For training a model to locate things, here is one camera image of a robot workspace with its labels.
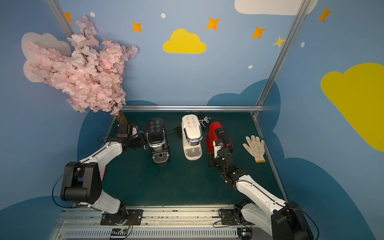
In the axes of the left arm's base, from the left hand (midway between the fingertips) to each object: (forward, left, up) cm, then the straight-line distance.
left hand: (148, 138), depth 93 cm
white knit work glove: (+1, -72, -10) cm, 73 cm away
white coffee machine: (-5, -28, +12) cm, 31 cm away
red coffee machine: (-1, -43, +8) cm, 43 cm away
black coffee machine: (-9, -9, +12) cm, 17 cm away
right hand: (-9, -40, +2) cm, 41 cm away
